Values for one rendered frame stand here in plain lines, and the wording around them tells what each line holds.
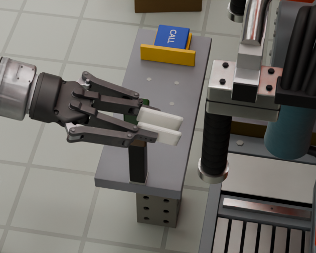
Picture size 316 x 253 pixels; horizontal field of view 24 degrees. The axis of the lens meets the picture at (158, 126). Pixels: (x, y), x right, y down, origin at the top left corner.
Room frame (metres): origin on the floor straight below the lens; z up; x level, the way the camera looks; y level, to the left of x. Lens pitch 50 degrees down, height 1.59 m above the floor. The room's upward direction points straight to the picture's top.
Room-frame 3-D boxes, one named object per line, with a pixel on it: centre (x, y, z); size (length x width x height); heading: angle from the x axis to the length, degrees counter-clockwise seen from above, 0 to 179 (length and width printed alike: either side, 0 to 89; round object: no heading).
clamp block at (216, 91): (0.61, -0.11, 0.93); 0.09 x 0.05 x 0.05; 79
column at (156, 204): (1.05, 0.00, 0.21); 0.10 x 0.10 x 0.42; 79
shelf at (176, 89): (1.02, 0.00, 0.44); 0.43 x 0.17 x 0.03; 169
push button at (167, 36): (1.18, -0.03, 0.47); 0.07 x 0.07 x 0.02; 79
